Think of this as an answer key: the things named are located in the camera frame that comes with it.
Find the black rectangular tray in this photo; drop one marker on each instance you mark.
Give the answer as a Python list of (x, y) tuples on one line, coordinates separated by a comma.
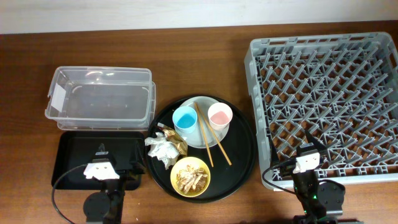
[(79, 147)]

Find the light blue cup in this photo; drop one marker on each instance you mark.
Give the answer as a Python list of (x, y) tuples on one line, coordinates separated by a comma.
[(185, 119)]

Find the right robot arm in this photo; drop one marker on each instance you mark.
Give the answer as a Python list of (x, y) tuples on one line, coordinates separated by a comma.
[(321, 200)]

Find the round black serving tray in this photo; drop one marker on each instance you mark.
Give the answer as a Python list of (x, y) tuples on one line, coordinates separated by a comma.
[(232, 165)]

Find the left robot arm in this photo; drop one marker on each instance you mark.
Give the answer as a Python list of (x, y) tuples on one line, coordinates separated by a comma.
[(106, 205)]

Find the clear plastic waste bin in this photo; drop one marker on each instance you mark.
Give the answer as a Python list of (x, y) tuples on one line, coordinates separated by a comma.
[(101, 98)]

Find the food scraps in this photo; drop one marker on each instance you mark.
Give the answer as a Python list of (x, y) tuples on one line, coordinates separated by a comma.
[(191, 179)]

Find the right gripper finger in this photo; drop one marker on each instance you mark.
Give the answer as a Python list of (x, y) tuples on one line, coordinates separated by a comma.
[(312, 140), (274, 157)]

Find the yellow bowl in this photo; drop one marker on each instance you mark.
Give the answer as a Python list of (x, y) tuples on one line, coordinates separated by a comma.
[(181, 164)]

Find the wooden chopstick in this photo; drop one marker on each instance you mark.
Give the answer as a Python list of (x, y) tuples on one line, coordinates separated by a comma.
[(216, 139), (203, 133)]

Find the pink cup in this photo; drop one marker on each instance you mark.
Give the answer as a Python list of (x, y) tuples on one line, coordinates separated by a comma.
[(220, 115)]

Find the grey dishwasher rack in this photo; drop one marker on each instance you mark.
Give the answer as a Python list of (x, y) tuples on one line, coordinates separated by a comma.
[(342, 88)]

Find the white tissue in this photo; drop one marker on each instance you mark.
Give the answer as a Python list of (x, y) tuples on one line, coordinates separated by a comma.
[(162, 149)]

